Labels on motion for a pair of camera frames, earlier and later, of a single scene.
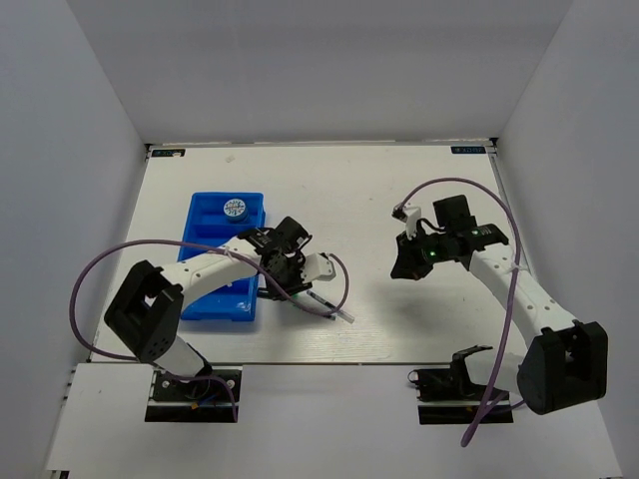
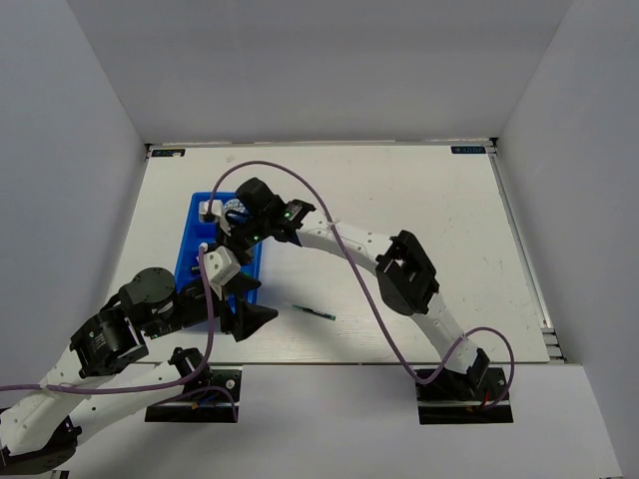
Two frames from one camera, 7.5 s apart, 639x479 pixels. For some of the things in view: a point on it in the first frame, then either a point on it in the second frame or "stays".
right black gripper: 407,264 -> 237,247
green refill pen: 313,312 stays
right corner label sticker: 468,149 stays
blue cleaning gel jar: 236,211 stays
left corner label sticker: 169,153 stays
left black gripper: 276,291 -> 249,317
